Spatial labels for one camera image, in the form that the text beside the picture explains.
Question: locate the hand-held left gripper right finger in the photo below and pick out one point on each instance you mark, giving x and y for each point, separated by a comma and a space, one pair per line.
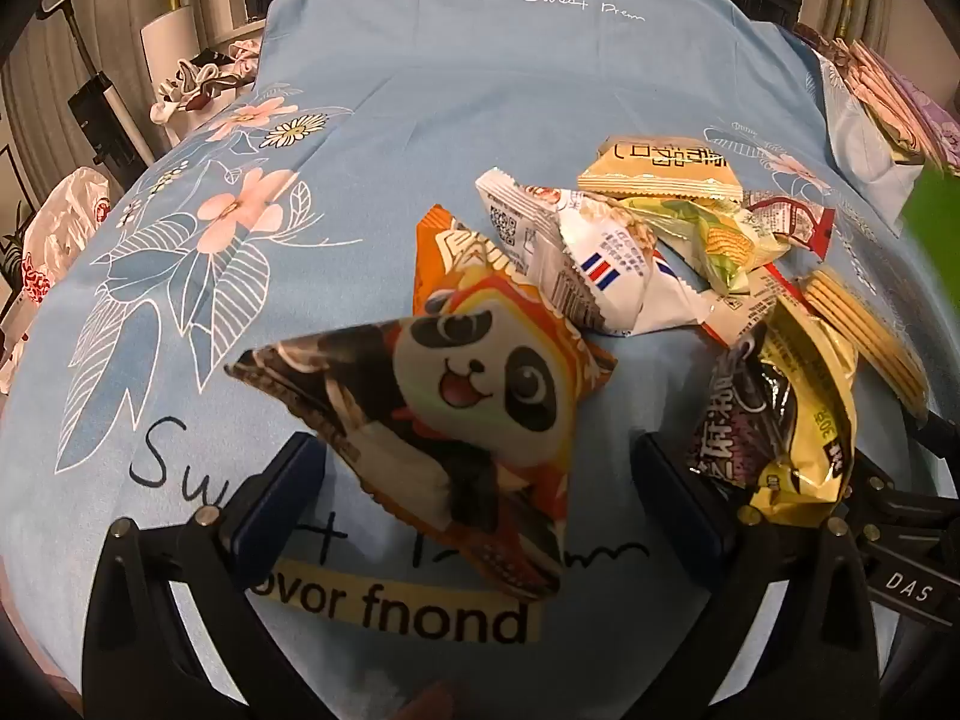
675, 514

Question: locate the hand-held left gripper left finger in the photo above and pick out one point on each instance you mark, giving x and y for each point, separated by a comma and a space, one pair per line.
285, 499

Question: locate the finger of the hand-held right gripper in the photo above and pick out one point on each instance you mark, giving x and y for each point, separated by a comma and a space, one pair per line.
937, 431
900, 499

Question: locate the clear round biscuit packet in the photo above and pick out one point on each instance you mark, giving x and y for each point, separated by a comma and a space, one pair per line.
862, 330

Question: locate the yellow and black snack packet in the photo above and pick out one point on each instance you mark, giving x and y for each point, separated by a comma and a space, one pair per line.
780, 435

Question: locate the orange panda snack packet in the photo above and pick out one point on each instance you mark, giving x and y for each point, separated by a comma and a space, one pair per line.
465, 390

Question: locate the beige red-edged snack packet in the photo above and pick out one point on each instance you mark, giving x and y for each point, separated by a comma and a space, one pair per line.
750, 300

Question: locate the red snack packet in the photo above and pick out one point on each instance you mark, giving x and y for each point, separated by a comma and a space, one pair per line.
795, 217

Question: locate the white striped-flag snack packet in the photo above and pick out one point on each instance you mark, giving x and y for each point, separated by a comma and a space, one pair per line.
592, 270

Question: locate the green and white snack packet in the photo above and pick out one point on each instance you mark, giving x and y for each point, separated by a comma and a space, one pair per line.
720, 240

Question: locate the yellow cracker packet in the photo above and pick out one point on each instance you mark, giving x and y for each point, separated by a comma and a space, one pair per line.
660, 165

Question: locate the blue floral pillow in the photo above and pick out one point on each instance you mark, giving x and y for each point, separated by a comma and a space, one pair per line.
855, 142

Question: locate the white red-print plastic bag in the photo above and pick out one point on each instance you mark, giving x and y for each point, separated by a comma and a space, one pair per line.
64, 225

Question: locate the pile of clothes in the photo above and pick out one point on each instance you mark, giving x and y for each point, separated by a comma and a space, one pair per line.
202, 82

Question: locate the black device with mirror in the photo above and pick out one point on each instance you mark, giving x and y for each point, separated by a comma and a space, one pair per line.
97, 112

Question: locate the blue floral bed sheet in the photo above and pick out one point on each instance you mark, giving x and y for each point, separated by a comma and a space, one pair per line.
450, 90

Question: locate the beige curtain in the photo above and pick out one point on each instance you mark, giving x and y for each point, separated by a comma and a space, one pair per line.
45, 75

